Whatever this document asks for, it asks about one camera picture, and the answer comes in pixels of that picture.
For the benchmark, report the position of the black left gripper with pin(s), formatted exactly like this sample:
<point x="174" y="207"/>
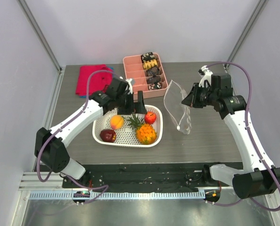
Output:
<point x="139" y="107"/>

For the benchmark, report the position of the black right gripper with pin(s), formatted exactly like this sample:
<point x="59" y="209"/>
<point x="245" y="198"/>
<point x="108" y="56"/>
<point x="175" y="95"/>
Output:
<point x="196" y="95"/>

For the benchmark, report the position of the clear polka dot zip bag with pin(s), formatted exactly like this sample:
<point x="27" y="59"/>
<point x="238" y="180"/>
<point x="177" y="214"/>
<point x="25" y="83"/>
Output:
<point x="179" y="113"/>

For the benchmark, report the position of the orange toy pineapple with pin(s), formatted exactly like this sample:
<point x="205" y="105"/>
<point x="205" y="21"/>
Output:
<point x="144" y="132"/>

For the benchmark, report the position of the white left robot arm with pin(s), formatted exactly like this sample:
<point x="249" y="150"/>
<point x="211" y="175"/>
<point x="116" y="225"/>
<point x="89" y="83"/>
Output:
<point x="51" y="144"/>

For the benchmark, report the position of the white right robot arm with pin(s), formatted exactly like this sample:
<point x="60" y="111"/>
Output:
<point x="259" y="175"/>

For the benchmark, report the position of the bright red apple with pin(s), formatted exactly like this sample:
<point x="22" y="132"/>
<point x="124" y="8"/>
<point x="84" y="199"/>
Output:
<point x="150" y="118"/>

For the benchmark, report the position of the yellow orange peach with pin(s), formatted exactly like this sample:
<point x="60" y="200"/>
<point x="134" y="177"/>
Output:
<point x="116" y="122"/>

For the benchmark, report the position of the black white speckled sock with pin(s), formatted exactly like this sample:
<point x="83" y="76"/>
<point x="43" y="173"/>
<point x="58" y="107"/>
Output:
<point x="155" y="86"/>

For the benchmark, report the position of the black patterned rolled sock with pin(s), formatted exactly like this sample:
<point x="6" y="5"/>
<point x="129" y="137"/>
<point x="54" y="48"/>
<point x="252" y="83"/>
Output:
<point x="153" y="80"/>

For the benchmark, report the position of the dark red apple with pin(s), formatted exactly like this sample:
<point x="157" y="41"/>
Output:
<point x="108" y="135"/>

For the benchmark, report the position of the pink divided organizer tray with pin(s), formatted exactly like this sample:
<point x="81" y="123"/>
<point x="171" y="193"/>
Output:
<point x="134" y="70"/>

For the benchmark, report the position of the dark brown rolled sock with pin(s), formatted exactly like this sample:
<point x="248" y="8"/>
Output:
<point x="154" y="71"/>

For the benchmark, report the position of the magenta folded cloth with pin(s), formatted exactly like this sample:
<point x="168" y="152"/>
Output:
<point x="83" y="80"/>

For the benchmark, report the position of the yellow black rolled sock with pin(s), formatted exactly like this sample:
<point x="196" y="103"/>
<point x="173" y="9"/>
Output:
<point x="150" y="64"/>

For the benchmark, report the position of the blue folded cloth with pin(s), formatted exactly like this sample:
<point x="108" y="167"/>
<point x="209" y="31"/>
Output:
<point x="83" y="96"/>

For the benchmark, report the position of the black floral rolled sock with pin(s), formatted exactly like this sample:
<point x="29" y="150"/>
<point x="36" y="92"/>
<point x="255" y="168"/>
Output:
<point x="147" y="57"/>

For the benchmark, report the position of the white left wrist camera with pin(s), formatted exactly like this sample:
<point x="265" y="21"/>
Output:
<point x="130" y="82"/>

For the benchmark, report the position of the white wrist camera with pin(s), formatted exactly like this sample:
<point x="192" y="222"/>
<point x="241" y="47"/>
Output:
<point x="130" y="82"/>
<point x="205" y="74"/>

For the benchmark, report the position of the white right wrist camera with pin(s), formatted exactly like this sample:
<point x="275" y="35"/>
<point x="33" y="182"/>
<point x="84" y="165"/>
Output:
<point x="205" y="74"/>

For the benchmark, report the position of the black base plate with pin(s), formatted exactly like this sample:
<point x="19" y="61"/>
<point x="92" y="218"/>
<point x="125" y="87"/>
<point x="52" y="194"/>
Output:
<point x="148" y="178"/>

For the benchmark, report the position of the white slotted cable duct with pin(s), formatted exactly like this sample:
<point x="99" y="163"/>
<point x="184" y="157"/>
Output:
<point x="82" y="195"/>

